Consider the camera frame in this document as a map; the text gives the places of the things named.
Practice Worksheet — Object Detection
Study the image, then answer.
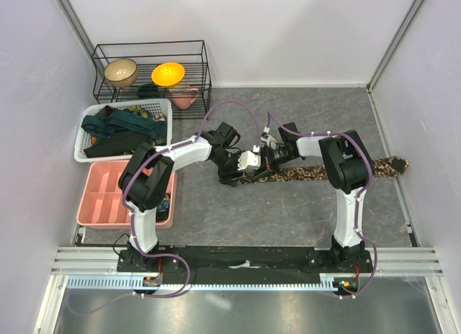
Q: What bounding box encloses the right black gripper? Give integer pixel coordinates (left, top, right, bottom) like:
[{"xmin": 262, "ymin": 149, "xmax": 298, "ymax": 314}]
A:
[{"xmin": 251, "ymin": 145, "xmax": 295, "ymax": 181}]

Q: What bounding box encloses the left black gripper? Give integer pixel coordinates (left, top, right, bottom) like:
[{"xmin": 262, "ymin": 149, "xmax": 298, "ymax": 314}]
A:
[{"xmin": 211, "ymin": 150, "xmax": 246, "ymax": 188}]

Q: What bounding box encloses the brown floral tie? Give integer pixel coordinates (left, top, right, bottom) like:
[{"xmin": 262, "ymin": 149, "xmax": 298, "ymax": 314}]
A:
[{"xmin": 238, "ymin": 156, "xmax": 410, "ymax": 185}]

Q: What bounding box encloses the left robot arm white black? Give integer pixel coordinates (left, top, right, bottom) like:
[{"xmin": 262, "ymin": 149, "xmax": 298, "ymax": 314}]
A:
[{"xmin": 118, "ymin": 122, "xmax": 244, "ymax": 271}]

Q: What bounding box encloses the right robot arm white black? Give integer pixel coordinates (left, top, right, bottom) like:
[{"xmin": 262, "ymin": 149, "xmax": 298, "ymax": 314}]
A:
[{"xmin": 250, "ymin": 122, "xmax": 375, "ymax": 274}]

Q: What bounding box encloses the rolled dark floral tie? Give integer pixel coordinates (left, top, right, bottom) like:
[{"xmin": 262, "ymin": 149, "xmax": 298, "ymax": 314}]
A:
[{"xmin": 156, "ymin": 193, "xmax": 171, "ymax": 222}]

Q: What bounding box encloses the pink mug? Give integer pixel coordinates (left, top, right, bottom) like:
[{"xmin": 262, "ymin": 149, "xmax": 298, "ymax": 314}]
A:
[{"xmin": 171, "ymin": 87, "xmax": 201, "ymax": 110}]

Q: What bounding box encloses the black tie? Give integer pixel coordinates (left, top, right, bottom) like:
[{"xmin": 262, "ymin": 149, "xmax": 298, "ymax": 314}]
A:
[{"xmin": 84, "ymin": 130, "xmax": 150, "ymax": 158}]

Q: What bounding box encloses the green floral tie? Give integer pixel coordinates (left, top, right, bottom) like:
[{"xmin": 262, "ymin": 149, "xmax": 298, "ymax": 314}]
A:
[{"xmin": 124, "ymin": 105, "xmax": 152, "ymax": 119}]

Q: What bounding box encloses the dark green bowl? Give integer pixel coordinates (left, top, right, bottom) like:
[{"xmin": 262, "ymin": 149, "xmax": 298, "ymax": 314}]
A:
[{"xmin": 137, "ymin": 83, "xmax": 160, "ymax": 99}]

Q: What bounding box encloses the orange bowl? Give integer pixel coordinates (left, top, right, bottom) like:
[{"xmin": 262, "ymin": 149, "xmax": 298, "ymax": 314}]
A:
[{"xmin": 151, "ymin": 62, "xmax": 185, "ymax": 88}]

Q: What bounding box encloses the teal tie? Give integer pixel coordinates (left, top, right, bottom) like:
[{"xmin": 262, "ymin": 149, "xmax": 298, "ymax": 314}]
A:
[{"xmin": 81, "ymin": 106, "xmax": 167, "ymax": 140}]

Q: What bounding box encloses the pink divided tray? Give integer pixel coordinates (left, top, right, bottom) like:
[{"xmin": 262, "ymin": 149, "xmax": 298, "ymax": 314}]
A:
[{"xmin": 76, "ymin": 159, "xmax": 177, "ymax": 230}]

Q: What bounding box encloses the beige bowl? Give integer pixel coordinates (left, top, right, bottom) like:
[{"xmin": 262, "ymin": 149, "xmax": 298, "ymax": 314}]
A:
[{"xmin": 104, "ymin": 58, "xmax": 138, "ymax": 88}]

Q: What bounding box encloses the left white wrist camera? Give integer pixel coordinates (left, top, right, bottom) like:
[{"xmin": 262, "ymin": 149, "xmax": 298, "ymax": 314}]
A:
[{"xmin": 237, "ymin": 145, "xmax": 261, "ymax": 171}]

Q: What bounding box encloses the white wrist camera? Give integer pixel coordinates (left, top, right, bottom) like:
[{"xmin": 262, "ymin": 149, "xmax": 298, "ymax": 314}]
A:
[
  {"xmin": 237, "ymin": 145, "xmax": 261, "ymax": 171},
  {"xmin": 260, "ymin": 126, "xmax": 277, "ymax": 149}
]

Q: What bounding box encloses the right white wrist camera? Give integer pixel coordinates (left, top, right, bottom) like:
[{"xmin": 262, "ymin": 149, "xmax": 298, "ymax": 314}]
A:
[{"xmin": 260, "ymin": 126, "xmax": 277, "ymax": 149}]

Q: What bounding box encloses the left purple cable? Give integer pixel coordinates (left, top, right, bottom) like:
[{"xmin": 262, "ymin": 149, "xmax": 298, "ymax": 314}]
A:
[{"xmin": 66, "ymin": 99, "xmax": 262, "ymax": 316}]

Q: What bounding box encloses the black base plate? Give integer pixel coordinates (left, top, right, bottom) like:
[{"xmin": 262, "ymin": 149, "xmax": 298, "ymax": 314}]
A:
[{"xmin": 117, "ymin": 245, "xmax": 356, "ymax": 284}]

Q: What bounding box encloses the black wire rack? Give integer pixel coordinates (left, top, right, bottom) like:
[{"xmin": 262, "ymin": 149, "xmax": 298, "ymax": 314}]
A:
[{"xmin": 91, "ymin": 40, "xmax": 212, "ymax": 119}]

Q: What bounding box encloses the aluminium rail frame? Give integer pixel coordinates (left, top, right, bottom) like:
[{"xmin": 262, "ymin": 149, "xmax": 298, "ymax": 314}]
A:
[{"xmin": 34, "ymin": 244, "xmax": 457, "ymax": 333}]

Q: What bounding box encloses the light blue cable duct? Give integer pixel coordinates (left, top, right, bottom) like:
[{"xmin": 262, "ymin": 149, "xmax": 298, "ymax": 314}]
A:
[{"xmin": 67, "ymin": 275, "xmax": 358, "ymax": 292}]

